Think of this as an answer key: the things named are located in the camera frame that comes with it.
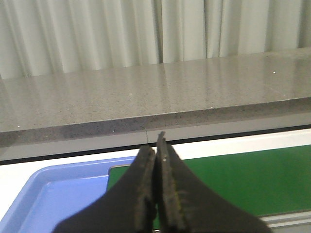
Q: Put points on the green conveyor belt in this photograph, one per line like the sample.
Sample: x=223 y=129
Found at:
x=262 y=183

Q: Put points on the white pleated curtain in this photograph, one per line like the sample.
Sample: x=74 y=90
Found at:
x=40 y=37

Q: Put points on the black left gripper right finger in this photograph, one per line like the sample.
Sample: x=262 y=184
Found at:
x=187 y=205

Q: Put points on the blue plastic tray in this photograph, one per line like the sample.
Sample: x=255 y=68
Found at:
x=54 y=193

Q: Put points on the grey stone countertop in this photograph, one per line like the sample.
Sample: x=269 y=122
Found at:
x=93 y=110

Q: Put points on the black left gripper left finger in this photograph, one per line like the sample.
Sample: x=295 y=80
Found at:
x=127 y=207

